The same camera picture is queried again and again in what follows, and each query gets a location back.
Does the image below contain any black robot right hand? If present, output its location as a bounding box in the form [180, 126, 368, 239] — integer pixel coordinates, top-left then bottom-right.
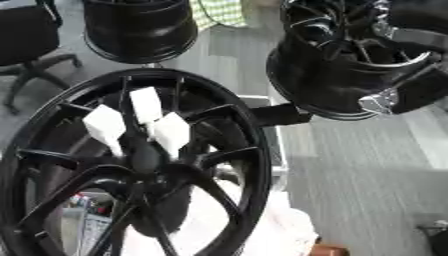
[355, 0, 448, 116]

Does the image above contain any black spoked wheel rim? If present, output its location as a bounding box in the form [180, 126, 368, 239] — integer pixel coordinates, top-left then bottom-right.
[264, 0, 448, 122]

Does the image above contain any white pin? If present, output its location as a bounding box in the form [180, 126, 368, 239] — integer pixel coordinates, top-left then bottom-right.
[127, 86, 165, 138]
[80, 104, 128, 158]
[150, 111, 193, 162]

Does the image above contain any black spoked wheel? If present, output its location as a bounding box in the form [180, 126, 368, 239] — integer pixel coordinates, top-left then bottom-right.
[0, 67, 275, 256]

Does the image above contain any black mounting bar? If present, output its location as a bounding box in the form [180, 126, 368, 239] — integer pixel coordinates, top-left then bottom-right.
[248, 102, 315, 128]

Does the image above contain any dark bag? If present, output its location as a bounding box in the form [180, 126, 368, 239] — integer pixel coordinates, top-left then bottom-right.
[414, 219, 448, 256]

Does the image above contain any brown wooden block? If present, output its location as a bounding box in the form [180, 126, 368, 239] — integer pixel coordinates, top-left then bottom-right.
[309, 243, 354, 256]

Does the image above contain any green white checked cloth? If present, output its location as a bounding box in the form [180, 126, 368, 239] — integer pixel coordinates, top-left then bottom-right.
[187, 0, 251, 32]

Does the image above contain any black office chair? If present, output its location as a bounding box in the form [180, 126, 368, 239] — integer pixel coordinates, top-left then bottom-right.
[0, 0, 84, 115]

